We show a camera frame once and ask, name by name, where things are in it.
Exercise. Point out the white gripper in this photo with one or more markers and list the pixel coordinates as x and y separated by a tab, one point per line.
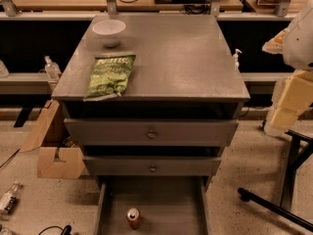
300	44

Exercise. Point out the red coke can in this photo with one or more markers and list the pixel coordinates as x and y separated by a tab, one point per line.
134	218

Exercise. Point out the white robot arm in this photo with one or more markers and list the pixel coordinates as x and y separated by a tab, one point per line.
295	42

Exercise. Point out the grey drawer cabinet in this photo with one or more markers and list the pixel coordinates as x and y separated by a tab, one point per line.
183	70

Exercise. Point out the grey open bottom drawer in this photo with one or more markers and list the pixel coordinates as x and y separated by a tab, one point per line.
169	205

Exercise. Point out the grey top drawer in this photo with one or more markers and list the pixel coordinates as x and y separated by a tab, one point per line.
146	132

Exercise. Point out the grey middle drawer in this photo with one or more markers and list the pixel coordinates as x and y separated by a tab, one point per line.
159	166

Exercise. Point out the green chip bag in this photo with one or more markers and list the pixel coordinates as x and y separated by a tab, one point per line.
109	76

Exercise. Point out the white bowl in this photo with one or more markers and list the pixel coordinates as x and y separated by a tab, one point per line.
109	31

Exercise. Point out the clear bottle on shelf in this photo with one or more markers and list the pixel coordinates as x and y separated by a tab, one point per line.
52	69

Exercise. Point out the brown cardboard box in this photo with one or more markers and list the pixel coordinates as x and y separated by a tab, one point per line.
57	157

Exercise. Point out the clear bottle on floor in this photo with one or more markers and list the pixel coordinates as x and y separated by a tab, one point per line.
9	198

